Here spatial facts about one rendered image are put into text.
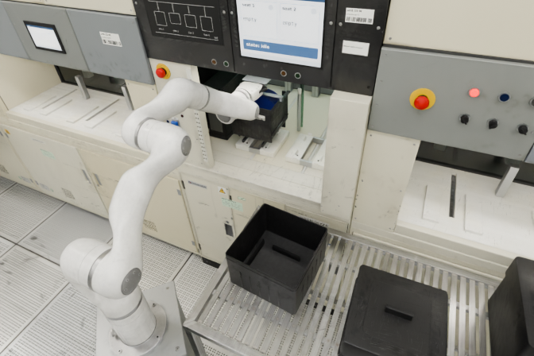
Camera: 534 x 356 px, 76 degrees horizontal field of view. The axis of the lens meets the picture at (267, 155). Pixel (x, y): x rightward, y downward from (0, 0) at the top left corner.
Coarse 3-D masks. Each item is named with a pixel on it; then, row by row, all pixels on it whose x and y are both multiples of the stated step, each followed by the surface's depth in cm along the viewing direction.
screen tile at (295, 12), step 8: (280, 8) 101; (288, 8) 100; (296, 8) 99; (304, 8) 98; (288, 16) 102; (296, 16) 101; (304, 16) 100; (312, 16) 99; (312, 24) 100; (288, 32) 105; (296, 32) 104; (304, 32) 103; (312, 32) 102; (288, 40) 106; (296, 40) 105; (304, 40) 104; (312, 40) 103
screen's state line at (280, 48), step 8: (248, 40) 112; (248, 48) 114; (256, 48) 113; (264, 48) 112; (272, 48) 110; (280, 48) 109; (288, 48) 108; (296, 48) 107; (304, 48) 106; (312, 48) 105; (304, 56) 107; (312, 56) 106
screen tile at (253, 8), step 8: (240, 0) 105; (248, 0) 104; (240, 8) 107; (248, 8) 106; (256, 8) 105; (264, 8) 104; (264, 16) 105; (272, 16) 104; (248, 24) 109; (256, 24) 108; (272, 24) 105; (248, 32) 111; (256, 32) 109; (264, 32) 108; (272, 32) 107
